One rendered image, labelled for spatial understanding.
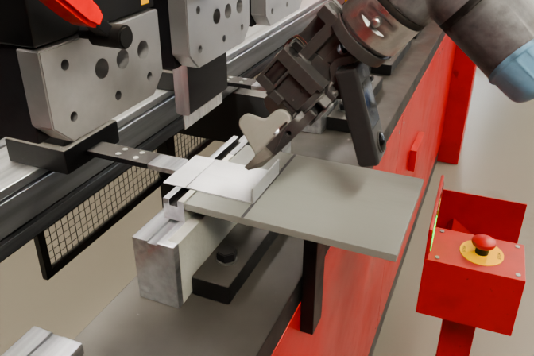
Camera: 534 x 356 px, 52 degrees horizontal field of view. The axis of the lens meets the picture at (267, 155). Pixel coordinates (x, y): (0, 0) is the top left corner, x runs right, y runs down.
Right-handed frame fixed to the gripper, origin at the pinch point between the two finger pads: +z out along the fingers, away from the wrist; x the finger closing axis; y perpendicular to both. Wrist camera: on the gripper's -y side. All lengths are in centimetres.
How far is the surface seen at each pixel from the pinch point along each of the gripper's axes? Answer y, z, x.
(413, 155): -33, 30, -97
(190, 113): 10.3, 1.2, 3.5
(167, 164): 8.8, 12.8, 0.2
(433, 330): -83, 67, -91
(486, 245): -37.2, 0.1, -27.2
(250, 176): -0.5, 5.5, -1.8
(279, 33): 20, 28, -86
